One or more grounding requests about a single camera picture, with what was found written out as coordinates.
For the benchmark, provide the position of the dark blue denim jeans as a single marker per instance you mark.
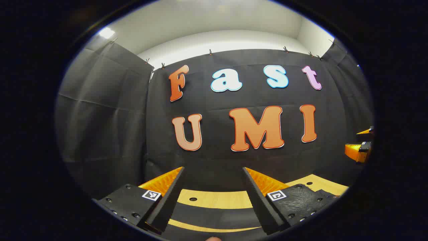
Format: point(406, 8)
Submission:
point(214, 211)

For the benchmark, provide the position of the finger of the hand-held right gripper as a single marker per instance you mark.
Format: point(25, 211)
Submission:
point(352, 151)
point(367, 131)

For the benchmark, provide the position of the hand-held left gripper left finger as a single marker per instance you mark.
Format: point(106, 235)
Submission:
point(170, 201)

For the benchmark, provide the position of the row of cloth clips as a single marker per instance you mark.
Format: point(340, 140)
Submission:
point(210, 52)

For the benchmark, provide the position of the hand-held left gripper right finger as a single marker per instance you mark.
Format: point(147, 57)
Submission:
point(259, 204)

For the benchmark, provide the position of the ceiling light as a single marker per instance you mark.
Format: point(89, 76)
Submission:
point(106, 32)

